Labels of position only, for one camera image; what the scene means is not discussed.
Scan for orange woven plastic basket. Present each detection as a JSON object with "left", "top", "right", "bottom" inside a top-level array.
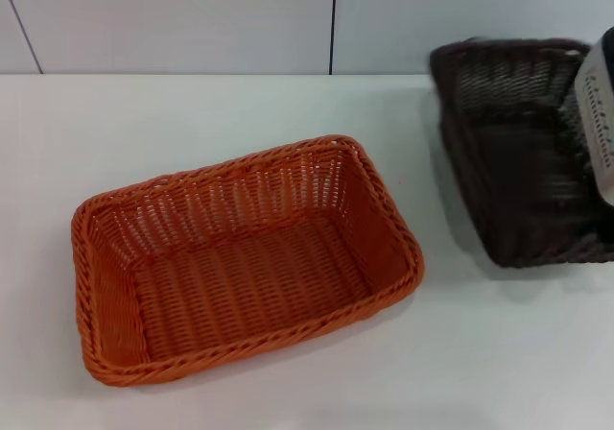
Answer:
[{"left": 70, "top": 134, "right": 427, "bottom": 388}]

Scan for dark brown woven basket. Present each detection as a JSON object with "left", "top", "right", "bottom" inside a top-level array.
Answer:
[{"left": 429, "top": 36, "right": 614, "bottom": 271}]

